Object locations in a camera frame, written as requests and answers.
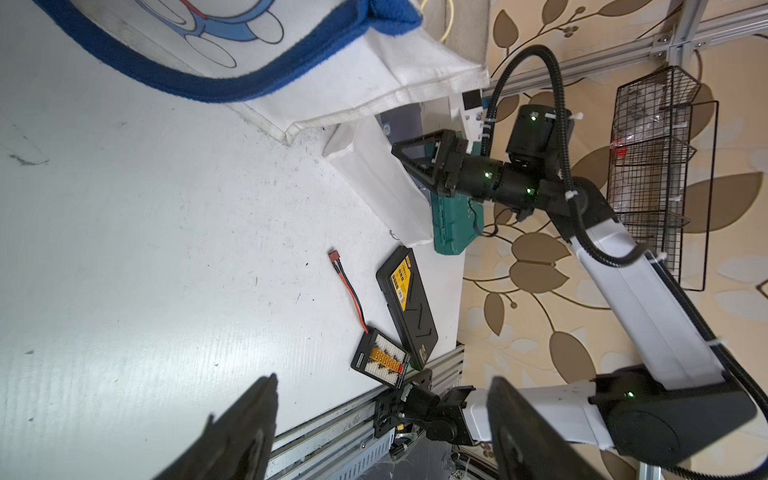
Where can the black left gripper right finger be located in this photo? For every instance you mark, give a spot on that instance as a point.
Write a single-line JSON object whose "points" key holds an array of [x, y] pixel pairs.
{"points": [[524, 443]]}

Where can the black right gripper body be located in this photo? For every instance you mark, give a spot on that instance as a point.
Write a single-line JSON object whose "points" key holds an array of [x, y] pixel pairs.
{"points": [[528, 180]]}

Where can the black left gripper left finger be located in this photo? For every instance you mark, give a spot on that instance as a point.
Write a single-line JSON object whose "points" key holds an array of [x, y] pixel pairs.
{"points": [[236, 444]]}

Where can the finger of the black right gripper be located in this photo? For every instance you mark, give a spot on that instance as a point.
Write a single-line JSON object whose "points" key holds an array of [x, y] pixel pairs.
{"points": [[426, 157]]}

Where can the blue-grey mesh pouch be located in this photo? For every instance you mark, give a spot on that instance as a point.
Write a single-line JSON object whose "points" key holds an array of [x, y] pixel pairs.
{"points": [[402, 123]]}

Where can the white mesh pouch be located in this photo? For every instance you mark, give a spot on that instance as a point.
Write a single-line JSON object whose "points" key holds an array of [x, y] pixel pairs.
{"points": [[360, 152]]}

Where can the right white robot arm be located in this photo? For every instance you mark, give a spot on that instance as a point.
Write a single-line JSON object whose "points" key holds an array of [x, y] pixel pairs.
{"points": [[688, 390]]}

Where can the white Doraemon canvas bag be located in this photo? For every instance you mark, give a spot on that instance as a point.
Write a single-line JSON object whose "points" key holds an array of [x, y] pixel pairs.
{"points": [[287, 66]]}

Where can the green plastic tool case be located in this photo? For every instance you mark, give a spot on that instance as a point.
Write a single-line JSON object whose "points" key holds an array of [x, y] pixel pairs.
{"points": [[455, 220]]}

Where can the black box yellow label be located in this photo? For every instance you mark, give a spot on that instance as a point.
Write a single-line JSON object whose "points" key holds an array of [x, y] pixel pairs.
{"points": [[400, 281]]}

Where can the black charger board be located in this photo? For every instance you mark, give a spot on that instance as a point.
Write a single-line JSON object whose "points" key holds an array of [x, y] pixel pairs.
{"points": [[377, 356]]}

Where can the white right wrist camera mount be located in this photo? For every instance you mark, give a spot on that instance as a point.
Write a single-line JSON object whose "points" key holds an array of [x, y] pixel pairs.
{"points": [[467, 114]]}

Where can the black wire basket right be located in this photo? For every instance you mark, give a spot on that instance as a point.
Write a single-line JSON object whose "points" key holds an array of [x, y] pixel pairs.
{"points": [[650, 152]]}

